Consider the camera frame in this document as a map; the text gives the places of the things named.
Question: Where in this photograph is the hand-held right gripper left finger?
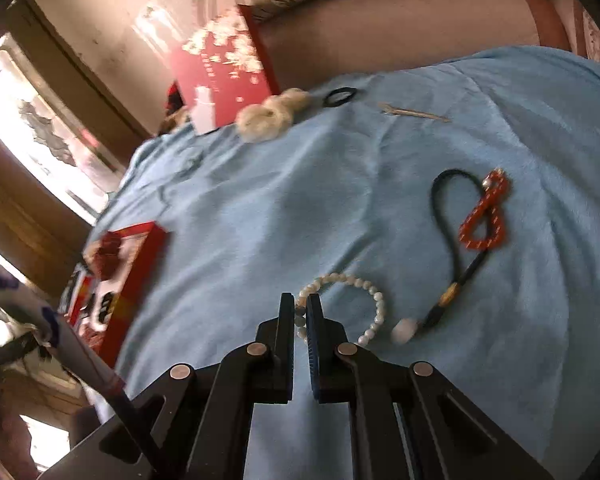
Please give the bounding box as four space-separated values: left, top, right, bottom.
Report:
40 291 297 480

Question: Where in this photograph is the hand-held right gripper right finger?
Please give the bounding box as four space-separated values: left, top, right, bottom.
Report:
306 292 556 480

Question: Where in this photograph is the white pearl bracelet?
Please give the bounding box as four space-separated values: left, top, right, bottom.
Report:
294 272 387 347

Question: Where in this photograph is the dark red scrunchie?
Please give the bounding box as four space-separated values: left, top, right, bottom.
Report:
86 236 127 279

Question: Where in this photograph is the light blue cloth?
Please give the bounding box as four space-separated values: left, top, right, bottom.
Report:
82 45 600 480

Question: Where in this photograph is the white blue-printed tube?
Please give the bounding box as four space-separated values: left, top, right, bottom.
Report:
0 272 162 477

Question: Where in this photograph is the cream fluffy scrunchie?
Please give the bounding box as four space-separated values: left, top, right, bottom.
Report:
235 87 311 143

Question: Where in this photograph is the silver hair pin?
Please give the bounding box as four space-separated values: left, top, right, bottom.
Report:
378 102 452 124

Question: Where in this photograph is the red box with white flowers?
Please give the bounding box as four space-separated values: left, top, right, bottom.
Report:
167 4 281 136

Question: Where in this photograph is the brown sofa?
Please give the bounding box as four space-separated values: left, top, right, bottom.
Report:
260 0 581 97

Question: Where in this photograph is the bright window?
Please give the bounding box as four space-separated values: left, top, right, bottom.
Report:
0 35 126 226

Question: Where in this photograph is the black cord with white bead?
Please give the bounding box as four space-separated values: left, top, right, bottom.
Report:
391 169 491 346

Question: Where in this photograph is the red bead bracelet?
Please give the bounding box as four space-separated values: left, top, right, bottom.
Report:
458 166 512 251

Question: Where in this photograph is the black hair tie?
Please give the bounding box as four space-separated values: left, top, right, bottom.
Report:
322 87 359 109

